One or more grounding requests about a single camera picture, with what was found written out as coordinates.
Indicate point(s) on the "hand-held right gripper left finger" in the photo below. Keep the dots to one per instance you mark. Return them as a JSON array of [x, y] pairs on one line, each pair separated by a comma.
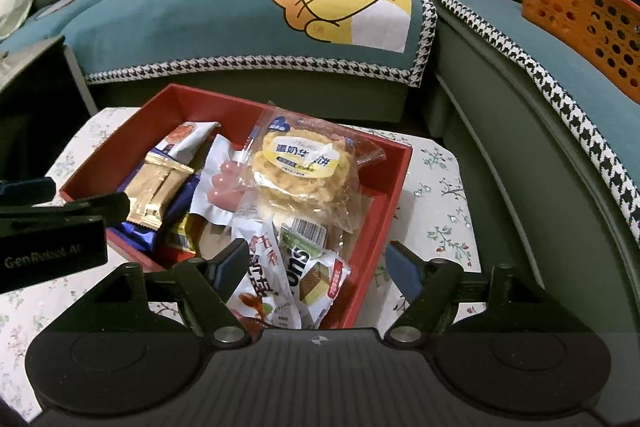
[[232, 259]]

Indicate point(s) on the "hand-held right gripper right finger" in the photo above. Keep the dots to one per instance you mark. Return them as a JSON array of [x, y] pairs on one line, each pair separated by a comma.
[[402, 269]]

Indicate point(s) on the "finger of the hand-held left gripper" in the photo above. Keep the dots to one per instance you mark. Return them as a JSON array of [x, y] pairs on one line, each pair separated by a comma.
[[25, 192], [110, 207]]

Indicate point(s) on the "white red snack packet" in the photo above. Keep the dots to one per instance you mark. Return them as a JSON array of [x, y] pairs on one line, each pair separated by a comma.
[[260, 277]]

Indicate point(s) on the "blue foil snack packet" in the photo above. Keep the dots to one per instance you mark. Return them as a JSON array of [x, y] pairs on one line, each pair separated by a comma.
[[135, 234]]

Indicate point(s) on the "gold snack packet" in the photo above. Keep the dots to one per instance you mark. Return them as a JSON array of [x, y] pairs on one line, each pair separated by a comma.
[[155, 192]]

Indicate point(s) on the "yellow red gummy packet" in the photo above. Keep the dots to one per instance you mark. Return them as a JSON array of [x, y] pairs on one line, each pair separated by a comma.
[[182, 234]]

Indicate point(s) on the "white pink candy packet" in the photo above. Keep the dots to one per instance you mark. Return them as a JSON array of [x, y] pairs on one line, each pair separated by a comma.
[[220, 182]]

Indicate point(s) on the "green white wafer packet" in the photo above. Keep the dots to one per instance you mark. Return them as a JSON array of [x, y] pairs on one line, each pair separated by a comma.
[[320, 282]]

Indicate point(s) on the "white orange snack packet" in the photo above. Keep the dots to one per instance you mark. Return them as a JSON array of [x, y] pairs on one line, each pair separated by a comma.
[[185, 139]]

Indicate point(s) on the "clear waffle cookie packet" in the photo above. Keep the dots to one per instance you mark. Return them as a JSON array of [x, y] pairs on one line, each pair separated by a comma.
[[305, 167]]

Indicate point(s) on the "red cardboard box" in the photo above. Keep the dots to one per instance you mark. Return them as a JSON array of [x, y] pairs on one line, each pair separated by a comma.
[[210, 107]]

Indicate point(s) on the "dark side table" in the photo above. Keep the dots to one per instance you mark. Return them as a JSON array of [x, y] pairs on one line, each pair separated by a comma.
[[40, 107]]

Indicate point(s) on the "green sofa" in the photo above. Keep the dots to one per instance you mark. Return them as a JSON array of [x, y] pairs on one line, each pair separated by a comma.
[[525, 157]]

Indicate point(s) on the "pale green cloth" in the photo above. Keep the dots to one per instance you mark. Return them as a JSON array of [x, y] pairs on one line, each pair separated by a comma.
[[17, 2]]

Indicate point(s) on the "teal houndstooth-trim sofa cover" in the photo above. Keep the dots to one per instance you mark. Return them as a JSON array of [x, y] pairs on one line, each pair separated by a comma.
[[525, 27]]

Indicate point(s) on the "orange plastic basket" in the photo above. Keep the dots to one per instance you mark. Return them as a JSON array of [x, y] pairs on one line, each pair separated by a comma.
[[565, 7]]

